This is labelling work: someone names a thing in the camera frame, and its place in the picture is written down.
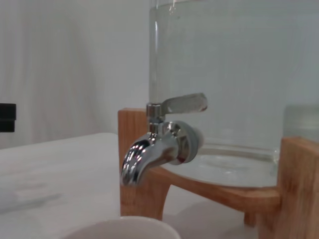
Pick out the red cup with white inside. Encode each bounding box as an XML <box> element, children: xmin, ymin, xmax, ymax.
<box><xmin>62</xmin><ymin>215</ymin><xmax>181</xmax><ymax>239</ymax></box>

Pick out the chrome faucet with lever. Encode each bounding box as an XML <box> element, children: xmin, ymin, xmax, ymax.
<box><xmin>120</xmin><ymin>92</ymin><xmax>209</xmax><ymax>187</ymax></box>

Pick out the clear glass water dispenser jar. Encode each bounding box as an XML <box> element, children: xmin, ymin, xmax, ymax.
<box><xmin>148</xmin><ymin>0</ymin><xmax>319</xmax><ymax>189</ymax></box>

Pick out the wooden dispenser stand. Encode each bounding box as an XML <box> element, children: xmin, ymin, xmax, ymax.
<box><xmin>117</xmin><ymin>107</ymin><xmax>319</xmax><ymax>239</ymax></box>

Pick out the black box in background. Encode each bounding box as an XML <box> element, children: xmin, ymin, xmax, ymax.
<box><xmin>0</xmin><ymin>103</ymin><xmax>17</xmax><ymax>133</ymax></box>

